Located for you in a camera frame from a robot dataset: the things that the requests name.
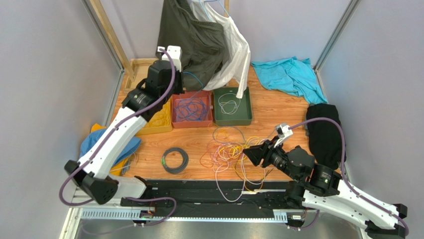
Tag blue cable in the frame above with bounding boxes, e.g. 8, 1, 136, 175
183, 71, 205, 100

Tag white cable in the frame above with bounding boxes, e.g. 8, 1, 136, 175
217, 93, 242, 116
213, 162, 262, 203

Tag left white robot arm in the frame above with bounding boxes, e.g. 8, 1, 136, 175
64, 60, 184, 205

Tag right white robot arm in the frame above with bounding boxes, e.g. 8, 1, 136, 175
243, 139, 408, 239

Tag red plastic bin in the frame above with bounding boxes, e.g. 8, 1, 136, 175
171, 91, 213, 128

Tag yellow plastic bin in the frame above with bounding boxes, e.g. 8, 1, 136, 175
136, 99, 173, 136

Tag dark green hanging garment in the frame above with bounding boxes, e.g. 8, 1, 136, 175
157, 0, 226, 92

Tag black cloth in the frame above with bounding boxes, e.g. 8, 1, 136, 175
306, 103, 342, 170

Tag green plastic bin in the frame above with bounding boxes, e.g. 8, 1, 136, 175
212, 87, 253, 126

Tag white hanging shirt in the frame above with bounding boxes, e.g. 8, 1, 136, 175
190, 0, 251, 99

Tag turquoise cloth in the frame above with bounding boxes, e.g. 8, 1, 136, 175
251, 56, 328, 104

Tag blue bucket hat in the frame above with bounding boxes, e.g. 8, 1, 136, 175
80, 124, 141, 166

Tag yellow cloth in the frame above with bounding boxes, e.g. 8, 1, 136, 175
110, 141, 136, 176

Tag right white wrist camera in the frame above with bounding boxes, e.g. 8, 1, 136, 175
274, 123, 293, 148

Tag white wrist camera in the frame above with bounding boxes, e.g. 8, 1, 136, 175
157, 45, 183, 72
274, 123, 293, 148

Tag wooden tray frame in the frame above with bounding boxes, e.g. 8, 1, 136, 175
120, 58, 157, 93

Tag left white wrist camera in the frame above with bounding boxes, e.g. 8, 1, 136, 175
157, 45, 183, 72

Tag tangled pile of cables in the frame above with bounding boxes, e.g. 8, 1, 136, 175
199, 125, 276, 193

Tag yellow cables in bin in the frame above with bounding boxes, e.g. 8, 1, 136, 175
145, 106, 172, 129

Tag blue cables in bin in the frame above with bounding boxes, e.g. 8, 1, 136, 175
174, 97, 210, 122

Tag grey coiled cable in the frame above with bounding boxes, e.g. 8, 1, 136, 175
161, 147, 190, 175

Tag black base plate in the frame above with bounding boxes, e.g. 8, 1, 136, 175
120, 180, 305, 216

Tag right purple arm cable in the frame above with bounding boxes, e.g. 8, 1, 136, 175
288, 117, 410, 237

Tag slotted metal rail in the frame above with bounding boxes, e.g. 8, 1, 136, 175
80, 191, 288, 223

